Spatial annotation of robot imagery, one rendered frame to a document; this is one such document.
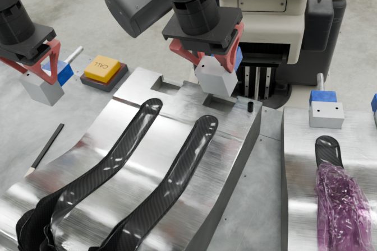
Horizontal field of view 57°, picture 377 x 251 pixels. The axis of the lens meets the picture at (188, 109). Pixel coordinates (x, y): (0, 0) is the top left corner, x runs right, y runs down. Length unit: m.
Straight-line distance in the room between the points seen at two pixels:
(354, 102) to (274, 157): 1.28
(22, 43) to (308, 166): 0.48
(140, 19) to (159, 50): 1.77
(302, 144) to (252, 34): 0.42
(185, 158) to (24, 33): 0.31
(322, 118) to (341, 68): 1.45
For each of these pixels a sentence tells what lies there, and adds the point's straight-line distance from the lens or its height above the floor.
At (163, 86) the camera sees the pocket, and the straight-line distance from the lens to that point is 0.70.
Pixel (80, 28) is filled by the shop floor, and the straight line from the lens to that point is 2.55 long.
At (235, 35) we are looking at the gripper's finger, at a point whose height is 1.05.
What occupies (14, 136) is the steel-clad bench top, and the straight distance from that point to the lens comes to 0.82.
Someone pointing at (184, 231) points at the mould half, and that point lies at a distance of 0.47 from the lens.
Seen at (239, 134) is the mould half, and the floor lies 0.89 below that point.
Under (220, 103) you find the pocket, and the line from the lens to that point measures 0.65.
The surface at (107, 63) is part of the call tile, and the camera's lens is 0.83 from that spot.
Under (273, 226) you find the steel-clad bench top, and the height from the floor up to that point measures 0.80.
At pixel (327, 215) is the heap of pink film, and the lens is 0.48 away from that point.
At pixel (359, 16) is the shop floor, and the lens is 2.48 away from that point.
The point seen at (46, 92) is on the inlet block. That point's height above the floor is 0.94.
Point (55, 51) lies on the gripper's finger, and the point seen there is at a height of 1.00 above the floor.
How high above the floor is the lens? 1.35
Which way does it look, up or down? 49 degrees down
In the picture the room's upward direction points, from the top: 9 degrees counter-clockwise
